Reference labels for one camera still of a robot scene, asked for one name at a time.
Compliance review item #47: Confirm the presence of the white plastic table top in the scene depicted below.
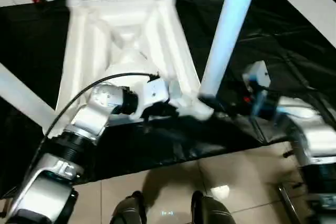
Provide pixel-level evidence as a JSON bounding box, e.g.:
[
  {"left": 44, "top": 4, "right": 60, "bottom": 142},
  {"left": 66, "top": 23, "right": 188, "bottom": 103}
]
[{"left": 41, "top": 0, "right": 215, "bottom": 135}]

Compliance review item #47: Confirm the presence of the black padded work mat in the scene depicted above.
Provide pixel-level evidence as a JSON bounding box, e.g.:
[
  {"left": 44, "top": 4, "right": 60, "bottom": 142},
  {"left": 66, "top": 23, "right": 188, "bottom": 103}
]
[{"left": 0, "top": 0, "right": 336, "bottom": 183}]

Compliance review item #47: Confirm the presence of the white flat board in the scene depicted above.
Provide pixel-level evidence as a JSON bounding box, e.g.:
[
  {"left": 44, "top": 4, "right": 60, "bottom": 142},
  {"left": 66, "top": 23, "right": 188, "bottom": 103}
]
[{"left": 266, "top": 0, "right": 336, "bottom": 49}]

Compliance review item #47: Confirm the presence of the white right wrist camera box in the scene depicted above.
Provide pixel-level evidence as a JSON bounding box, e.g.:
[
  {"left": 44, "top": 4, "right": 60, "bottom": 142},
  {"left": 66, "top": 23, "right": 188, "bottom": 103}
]
[{"left": 242, "top": 60, "right": 271, "bottom": 118}]

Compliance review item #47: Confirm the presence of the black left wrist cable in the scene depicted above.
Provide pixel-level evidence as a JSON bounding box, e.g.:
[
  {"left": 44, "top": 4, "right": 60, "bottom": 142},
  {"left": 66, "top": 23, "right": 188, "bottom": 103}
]
[{"left": 0, "top": 71, "right": 161, "bottom": 199}]

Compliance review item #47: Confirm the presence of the silver metal floor frame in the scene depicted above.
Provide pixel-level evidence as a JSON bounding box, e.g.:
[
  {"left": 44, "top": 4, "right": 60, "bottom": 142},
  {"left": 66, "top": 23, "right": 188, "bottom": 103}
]
[{"left": 279, "top": 182, "right": 303, "bottom": 224}]

